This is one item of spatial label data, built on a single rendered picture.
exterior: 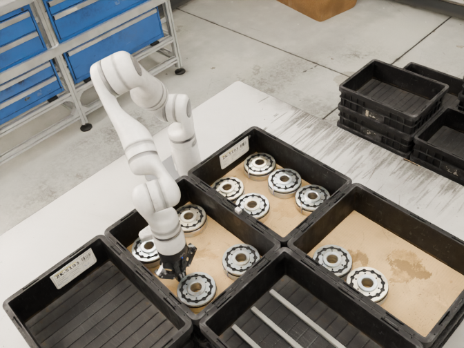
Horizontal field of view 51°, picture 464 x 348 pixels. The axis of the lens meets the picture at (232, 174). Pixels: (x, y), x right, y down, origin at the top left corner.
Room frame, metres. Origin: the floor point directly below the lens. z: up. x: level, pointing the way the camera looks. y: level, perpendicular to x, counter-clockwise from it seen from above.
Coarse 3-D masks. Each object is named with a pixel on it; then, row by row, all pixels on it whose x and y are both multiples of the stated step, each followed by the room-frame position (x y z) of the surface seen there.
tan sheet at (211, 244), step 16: (208, 224) 0.94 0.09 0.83; (192, 240) 0.89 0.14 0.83; (208, 240) 0.88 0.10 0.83; (224, 240) 0.87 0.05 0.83; (240, 240) 0.86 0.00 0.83; (208, 256) 0.83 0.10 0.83; (192, 272) 0.78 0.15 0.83; (208, 272) 0.77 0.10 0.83; (176, 288) 0.74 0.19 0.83; (224, 288) 0.72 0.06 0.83
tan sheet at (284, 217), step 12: (240, 168) 1.16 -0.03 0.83; (276, 168) 1.13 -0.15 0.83; (240, 180) 1.10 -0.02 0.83; (252, 180) 1.10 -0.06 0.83; (252, 192) 1.05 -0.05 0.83; (264, 192) 1.04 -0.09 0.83; (276, 204) 0.98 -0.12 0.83; (288, 204) 0.97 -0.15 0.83; (276, 216) 0.93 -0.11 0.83; (288, 216) 0.93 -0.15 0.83; (300, 216) 0.92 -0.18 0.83; (276, 228) 0.89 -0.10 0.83; (288, 228) 0.88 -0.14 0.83
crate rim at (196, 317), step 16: (208, 192) 0.98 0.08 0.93; (224, 208) 0.91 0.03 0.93; (112, 224) 0.90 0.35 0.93; (112, 240) 0.85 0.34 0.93; (272, 240) 0.77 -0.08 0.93; (128, 256) 0.79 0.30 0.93; (144, 272) 0.73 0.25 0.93; (160, 288) 0.68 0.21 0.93; (176, 304) 0.63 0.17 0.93; (208, 304) 0.61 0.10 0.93; (192, 320) 0.58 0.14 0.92
